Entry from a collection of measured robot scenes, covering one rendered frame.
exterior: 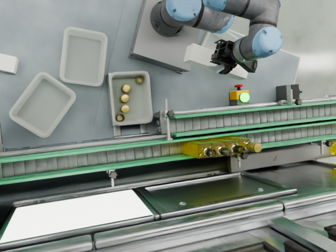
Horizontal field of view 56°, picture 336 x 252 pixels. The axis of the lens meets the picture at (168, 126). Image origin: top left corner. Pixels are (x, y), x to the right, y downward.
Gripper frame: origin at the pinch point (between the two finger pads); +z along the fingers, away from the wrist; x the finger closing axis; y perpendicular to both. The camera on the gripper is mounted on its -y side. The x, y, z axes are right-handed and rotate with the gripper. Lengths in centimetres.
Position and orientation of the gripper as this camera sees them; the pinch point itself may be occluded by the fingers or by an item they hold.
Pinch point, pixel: (218, 62)
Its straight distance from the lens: 122.4
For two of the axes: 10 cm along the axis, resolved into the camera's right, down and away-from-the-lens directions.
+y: -9.2, -2.4, -3.1
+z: -3.0, -0.4, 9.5
